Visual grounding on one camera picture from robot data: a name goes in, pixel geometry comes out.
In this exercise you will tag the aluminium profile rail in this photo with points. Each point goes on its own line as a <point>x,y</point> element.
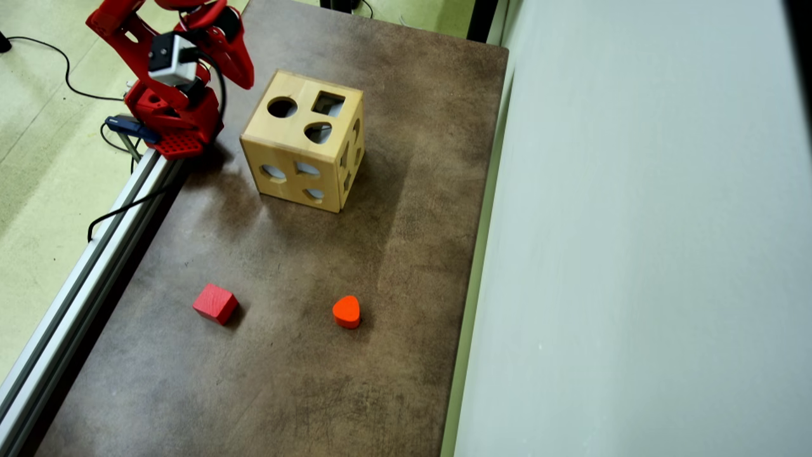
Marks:
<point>82,285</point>

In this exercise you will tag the black vertical post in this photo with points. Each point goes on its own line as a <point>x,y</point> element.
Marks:
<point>482,19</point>

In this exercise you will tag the wooden shape sorter box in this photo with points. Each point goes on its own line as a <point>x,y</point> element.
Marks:
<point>288,152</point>

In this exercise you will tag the small black floor object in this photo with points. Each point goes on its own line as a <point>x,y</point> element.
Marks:
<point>4,43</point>

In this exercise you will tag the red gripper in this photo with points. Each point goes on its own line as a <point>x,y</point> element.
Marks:
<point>236,63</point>

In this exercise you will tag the red robot arm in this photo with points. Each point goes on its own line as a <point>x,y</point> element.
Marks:
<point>171,120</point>

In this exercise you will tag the orange heart block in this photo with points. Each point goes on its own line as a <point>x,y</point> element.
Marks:
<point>346,311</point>

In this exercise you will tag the blue table clamp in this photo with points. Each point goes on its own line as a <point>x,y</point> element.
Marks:
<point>130,127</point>

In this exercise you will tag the red wooden cube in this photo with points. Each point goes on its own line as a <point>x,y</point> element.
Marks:
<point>214,303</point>

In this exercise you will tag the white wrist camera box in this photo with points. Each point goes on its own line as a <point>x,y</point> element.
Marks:
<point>171,60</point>

